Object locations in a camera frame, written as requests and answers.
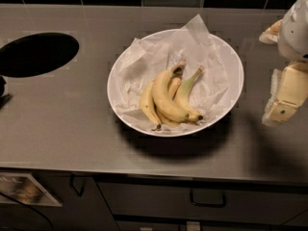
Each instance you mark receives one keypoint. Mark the white crumpled paper liner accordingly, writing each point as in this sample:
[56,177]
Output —
[150,61]

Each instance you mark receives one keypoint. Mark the black cabinet door handle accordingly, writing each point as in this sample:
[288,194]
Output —
[77,184]

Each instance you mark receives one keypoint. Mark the black drawer handle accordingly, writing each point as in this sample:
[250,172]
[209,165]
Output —
[207,198]

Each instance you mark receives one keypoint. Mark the white bowl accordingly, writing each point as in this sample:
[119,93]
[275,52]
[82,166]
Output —
[224,71]

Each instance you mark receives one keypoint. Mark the yellow banana bunch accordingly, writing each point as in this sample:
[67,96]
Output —
[165,99]

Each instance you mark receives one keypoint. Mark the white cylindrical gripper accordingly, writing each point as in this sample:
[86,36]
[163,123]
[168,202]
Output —
[295,33]

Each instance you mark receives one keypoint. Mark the black round counter hole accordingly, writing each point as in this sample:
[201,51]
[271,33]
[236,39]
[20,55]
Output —
[37,54]

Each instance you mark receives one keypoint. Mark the grey drawer front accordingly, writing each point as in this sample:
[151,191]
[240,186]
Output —
[174,202]

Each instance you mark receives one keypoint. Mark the grey cabinet door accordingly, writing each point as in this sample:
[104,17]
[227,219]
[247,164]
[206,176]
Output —
[41,200]

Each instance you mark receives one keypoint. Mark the black object at left edge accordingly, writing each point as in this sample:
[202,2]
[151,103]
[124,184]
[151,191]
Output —
[4,98]

